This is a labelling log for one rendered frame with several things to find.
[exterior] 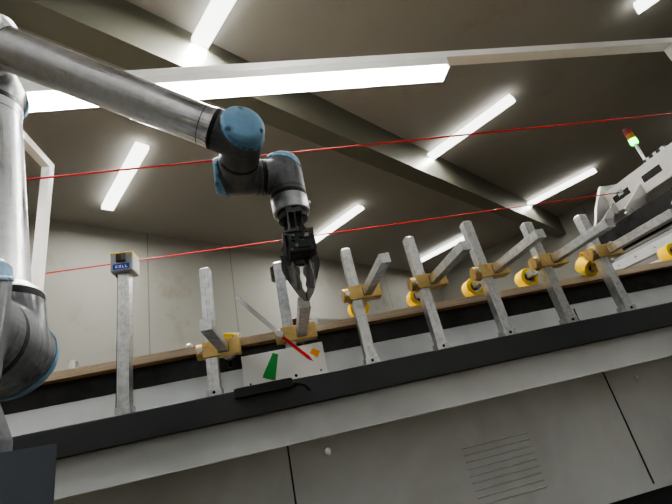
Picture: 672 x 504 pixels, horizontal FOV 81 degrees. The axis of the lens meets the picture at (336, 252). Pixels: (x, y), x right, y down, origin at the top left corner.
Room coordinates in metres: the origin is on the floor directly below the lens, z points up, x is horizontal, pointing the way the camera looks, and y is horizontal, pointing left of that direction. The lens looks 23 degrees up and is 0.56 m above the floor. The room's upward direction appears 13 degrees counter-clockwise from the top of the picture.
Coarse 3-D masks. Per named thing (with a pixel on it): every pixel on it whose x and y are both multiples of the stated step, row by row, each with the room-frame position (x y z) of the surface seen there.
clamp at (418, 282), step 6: (414, 276) 1.37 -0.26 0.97; (420, 276) 1.36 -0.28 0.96; (426, 276) 1.37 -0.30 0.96; (444, 276) 1.38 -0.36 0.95; (408, 282) 1.39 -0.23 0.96; (414, 282) 1.36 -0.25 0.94; (420, 282) 1.36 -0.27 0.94; (426, 282) 1.37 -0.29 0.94; (438, 282) 1.38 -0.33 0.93; (444, 282) 1.38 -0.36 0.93; (414, 288) 1.37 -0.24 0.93; (420, 288) 1.37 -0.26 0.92; (432, 288) 1.41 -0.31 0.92; (438, 288) 1.42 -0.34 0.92
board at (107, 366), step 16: (624, 272) 1.72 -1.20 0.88; (640, 272) 1.76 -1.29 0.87; (512, 288) 1.62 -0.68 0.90; (528, 288) 1.63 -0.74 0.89; (544, 288) 1.64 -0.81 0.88; (448, 304) 1.56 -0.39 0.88; (464, 304) 1.58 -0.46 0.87; (336, 320) 1.47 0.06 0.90; (352, 320) 1.48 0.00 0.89; (368, 320) 1.50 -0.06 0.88; (384, 320) 1.54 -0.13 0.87; (256, 336) 1.42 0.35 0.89; (272, 336) 1.43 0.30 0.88; (160, 352) 1.35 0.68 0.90; (176, 352) 1.36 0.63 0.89; (192, 352) 1.37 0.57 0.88; (80, 368) 1.30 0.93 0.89; (96, 368) 1.31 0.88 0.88; (112, 368) 1.32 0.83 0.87; (48, 384) 1.33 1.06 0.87
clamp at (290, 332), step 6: (312, 324) 1.29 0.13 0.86; (282, 330) 1.27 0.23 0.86; (288, 330) 1.27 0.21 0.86; (294, 330) 1.27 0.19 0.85; (312, 330) 1.29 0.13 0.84; (288, 336) 1.27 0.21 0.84; (294, 336) 1.27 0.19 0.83; (300, 336) 1.28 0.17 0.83; (306, 336) 1.28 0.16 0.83; (312, 336) 1.28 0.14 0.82; (276, 342) 1.27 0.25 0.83; (282, 342) 1.28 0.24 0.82
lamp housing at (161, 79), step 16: (336, 64) 1.66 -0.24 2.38; (352, 64) 1.68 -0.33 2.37; (368, 64) 1.69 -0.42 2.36; (384, 64) 1.71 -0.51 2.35; (400, 64) 1.73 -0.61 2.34; (416, 64) 1.75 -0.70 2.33; (432, 64) 1.77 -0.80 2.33; (448, 64) 1.79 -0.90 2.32; (160, 80) 1.48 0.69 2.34; (176, 80) 1.49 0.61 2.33; (192, 80) 1.51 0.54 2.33; (208, 80) 1.53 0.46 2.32; (224, 80) 1.55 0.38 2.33
